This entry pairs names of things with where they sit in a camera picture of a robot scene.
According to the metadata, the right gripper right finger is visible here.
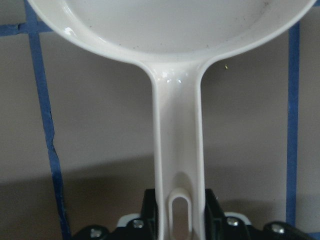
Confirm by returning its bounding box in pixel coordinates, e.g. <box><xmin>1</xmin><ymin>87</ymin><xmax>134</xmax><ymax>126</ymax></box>
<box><xmin>204</xmin><ymin>188</ymin><xmax>226</xmax><ymax>240</ymax></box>

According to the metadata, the beige plastic dustpan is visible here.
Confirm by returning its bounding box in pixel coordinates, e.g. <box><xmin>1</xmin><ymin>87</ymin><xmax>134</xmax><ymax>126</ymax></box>
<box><xmin>30</xmin><ymin>0</ymin><xmax>315</xmax><ymax>240</ymax></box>

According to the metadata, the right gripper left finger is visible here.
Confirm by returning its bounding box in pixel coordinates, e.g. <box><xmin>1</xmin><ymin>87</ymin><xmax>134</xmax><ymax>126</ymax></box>
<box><xmin>140</xmin><ymin>189</ymin><xmax>160</xmax><ymax>240</ymax></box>

